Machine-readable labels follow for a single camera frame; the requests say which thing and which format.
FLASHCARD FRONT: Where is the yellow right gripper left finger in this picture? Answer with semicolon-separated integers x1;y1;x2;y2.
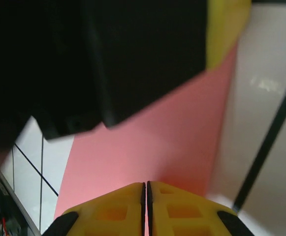
43;181;146;236

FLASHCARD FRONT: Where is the long aluminium base rail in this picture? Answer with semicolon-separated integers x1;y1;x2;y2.
0;172;41;236

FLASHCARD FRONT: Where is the pink paper sheet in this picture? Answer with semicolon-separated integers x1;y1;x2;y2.
54;44;239;236

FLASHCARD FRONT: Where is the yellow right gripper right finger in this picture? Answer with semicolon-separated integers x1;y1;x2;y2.
146;181;243;236

